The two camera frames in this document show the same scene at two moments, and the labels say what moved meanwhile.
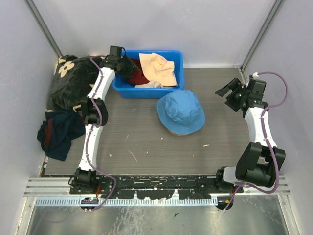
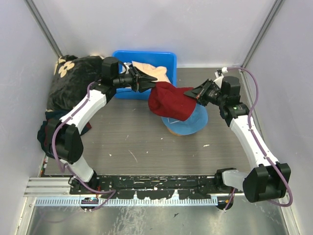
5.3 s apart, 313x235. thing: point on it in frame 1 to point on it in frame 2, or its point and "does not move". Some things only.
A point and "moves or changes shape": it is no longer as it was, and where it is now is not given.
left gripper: (130, 67) to (137, 75)
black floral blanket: (73, 78) does not move
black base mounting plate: (193, 187) does not move
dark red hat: (138, 77) moves or changes shape
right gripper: (235, 82) to (200, 92)
